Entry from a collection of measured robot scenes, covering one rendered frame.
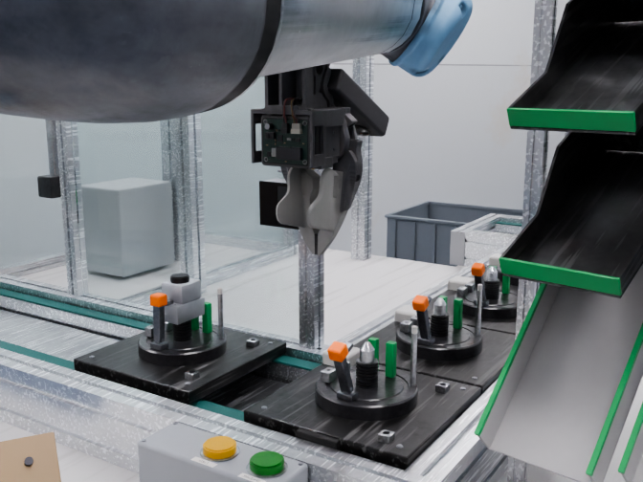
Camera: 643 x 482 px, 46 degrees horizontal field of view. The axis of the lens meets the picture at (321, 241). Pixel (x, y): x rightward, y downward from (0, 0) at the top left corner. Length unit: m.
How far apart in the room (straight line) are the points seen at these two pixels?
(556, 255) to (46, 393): 0.77
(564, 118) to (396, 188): 3.51
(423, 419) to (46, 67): 0.81
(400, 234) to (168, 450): 2.22
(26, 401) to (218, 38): 1.03
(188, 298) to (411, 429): 0.42
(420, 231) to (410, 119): 1.37
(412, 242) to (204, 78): 2.78
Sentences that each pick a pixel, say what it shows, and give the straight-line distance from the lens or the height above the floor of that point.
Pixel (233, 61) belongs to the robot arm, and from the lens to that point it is 0.29.
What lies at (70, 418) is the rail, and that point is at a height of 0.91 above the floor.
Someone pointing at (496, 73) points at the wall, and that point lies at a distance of 4.67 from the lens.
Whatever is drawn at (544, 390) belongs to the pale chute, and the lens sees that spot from 0.91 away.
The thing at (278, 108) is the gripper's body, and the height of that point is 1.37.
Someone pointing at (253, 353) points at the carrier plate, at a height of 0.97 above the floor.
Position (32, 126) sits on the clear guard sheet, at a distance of 2.24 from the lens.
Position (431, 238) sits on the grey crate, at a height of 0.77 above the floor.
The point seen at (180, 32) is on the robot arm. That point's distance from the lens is 0.26.
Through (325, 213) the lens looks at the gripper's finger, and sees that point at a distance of 0.75.
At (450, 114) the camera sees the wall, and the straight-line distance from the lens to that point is 4.45.
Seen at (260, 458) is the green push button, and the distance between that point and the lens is 0.90.
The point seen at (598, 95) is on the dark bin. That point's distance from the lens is 0.86.
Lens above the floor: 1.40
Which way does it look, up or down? 12 degrees down
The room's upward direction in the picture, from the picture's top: straight up
